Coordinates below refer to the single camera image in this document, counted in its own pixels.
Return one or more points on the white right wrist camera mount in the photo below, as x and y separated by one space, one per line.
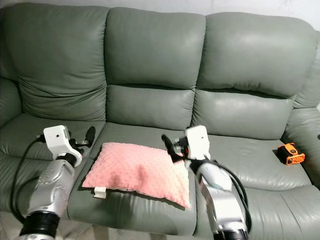
198 140

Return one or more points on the pink dotted plush pillow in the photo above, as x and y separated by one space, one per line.
135 172

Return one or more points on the grey-green leather sofa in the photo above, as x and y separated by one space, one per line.
155 55

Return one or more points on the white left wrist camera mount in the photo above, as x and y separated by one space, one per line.
56 139

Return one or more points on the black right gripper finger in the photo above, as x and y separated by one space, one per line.
171 148

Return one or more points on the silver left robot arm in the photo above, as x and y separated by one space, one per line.
47 192

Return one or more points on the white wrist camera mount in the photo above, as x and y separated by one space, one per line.
56 139
198 140

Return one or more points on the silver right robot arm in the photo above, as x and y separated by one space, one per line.
222 200

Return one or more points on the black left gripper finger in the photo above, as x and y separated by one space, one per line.
90 135

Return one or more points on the orange and black device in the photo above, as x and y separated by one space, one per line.
291 154

